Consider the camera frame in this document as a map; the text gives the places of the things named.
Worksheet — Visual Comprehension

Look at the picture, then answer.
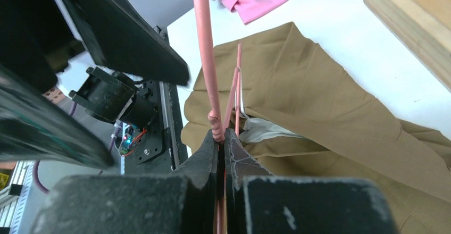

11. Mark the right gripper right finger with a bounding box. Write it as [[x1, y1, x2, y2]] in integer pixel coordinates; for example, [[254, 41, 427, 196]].
[[224, 129, 397, 233]]

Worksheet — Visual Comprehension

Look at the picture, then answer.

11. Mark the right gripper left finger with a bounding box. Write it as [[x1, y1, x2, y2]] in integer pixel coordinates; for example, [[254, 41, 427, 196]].
[[30, 132, 219, 233]]

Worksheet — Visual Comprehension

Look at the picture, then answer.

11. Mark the pink wire hanger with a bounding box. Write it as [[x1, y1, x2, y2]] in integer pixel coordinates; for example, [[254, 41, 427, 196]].
[[194, 0, 240, 233]]

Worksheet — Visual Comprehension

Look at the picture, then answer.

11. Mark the tan pleated skirt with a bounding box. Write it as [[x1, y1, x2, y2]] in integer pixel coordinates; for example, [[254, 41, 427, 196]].
[[180, 21, 451, 234]]

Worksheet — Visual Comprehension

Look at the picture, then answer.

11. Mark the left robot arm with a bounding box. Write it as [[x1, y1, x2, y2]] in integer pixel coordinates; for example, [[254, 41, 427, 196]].
[[1, 0, 190, 170]]

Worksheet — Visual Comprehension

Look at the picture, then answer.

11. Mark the wooden hanger rack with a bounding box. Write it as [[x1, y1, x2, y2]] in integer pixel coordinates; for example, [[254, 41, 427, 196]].
[[363, 0, 450, 89]]

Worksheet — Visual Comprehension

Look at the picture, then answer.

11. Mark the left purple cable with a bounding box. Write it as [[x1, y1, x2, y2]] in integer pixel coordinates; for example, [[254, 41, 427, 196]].
[[32, 102, 122, 195]]

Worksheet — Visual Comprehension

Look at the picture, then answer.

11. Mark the aluminium frame rail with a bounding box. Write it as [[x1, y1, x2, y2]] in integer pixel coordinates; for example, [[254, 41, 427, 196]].
[[1, 161, 34, 233]]

